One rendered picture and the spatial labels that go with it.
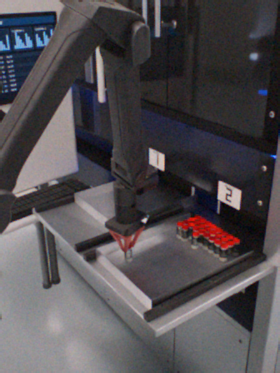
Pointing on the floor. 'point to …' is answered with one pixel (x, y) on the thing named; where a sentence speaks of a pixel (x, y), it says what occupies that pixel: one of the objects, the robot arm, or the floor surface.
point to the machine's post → (268, 290)
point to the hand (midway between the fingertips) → (127, 246)
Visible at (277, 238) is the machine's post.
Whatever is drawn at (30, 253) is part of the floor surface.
